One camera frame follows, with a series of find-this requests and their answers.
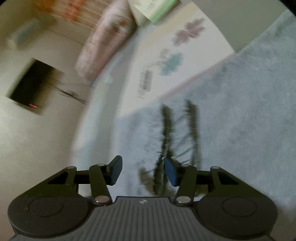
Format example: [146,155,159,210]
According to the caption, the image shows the grey sweatpants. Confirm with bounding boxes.
[72,11,295,212]

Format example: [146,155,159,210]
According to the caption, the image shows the patchwork floral bed sheet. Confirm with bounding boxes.
[89,1,285,115]

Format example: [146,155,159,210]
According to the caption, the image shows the pink folded quilt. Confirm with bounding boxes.
[75,1,137,85]

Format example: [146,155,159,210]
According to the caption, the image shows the patchwork pillow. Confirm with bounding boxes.
[128,0,148,27]

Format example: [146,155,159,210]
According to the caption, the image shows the patterned curtain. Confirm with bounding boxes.
[33,0,113,29]

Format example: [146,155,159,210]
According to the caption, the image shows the green white book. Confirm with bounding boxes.
[132,0,179,24]

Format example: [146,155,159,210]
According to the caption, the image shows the black wall television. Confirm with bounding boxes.
[6,58,64,115]

